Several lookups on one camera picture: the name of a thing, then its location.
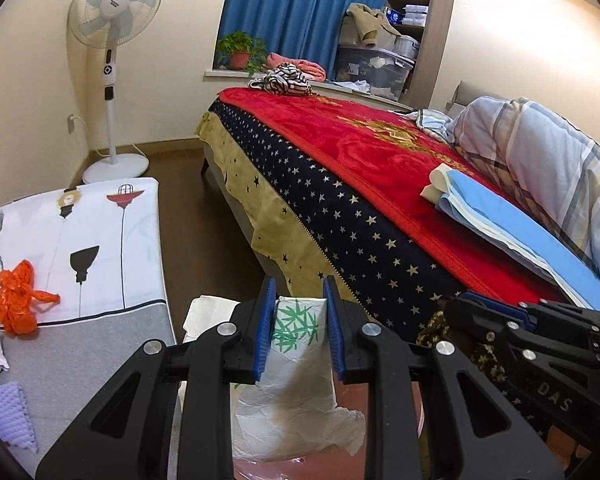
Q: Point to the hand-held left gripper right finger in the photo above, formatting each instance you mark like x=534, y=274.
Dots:
x=336, y=332

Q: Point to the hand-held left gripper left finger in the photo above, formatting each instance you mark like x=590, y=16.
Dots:
x=264, y=332

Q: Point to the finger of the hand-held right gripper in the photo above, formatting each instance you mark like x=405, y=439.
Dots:
x=485, y=332
x=560, y=317

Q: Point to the white wrapper green leaf print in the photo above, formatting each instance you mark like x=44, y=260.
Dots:
x=300, y=390

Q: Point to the orange-red plastic bag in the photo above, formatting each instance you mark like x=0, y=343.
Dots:
x=15, y=300

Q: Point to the camouflage cloth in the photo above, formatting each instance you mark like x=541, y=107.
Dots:
x=430, y=330

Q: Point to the white plastic bag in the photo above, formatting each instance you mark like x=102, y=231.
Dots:
x=205, y=312

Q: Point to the folded blue sheet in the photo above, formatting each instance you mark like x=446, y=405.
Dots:
x=505, y=225

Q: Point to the navy star bed sheet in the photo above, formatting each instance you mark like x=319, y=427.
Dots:
x=330, y=210

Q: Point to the yellow star bed skirt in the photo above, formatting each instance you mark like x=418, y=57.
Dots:
x=270, y=210

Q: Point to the cream folded cloth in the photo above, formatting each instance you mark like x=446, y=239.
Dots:
x=435, y=185

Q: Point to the plaid quilt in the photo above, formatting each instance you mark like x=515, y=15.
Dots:
x=540, y=160

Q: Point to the red flower blanket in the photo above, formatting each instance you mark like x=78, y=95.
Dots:
x=380, y=160

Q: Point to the light blue striped cloth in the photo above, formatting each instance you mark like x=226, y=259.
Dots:
x=430, y=122

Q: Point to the beige headboard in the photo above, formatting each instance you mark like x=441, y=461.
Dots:
x=472, y=92

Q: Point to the small white cloth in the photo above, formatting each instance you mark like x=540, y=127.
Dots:
x=354, y=86

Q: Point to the black white striped cloth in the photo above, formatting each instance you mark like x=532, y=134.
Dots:
x=285, y=82

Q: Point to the white windowsill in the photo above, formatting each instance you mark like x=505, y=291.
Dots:
x=230, y=74

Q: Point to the clear plastic storage box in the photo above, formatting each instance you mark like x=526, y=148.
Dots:
x=375, y=72

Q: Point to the lavender dotted cloth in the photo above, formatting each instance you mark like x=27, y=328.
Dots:
x=7, y=410

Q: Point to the pink cloth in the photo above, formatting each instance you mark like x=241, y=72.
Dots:
x=300, y=66

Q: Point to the potted green plant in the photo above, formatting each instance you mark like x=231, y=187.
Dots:
x=239, y=60

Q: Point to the silver pot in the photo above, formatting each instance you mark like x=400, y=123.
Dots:
x=407, y=46

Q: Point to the wooden shelf cabinet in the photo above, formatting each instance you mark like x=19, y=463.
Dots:
x=440, y=35

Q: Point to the khaki coat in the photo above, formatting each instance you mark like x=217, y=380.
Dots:
x=367, y=22

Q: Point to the stack of white packets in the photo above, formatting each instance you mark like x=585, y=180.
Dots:
x=410, y=15

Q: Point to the blue curtain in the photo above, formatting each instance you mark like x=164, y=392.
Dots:
x=300, y=5

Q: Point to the white standing fan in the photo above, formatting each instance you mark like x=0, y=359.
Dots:
x=114, y=2

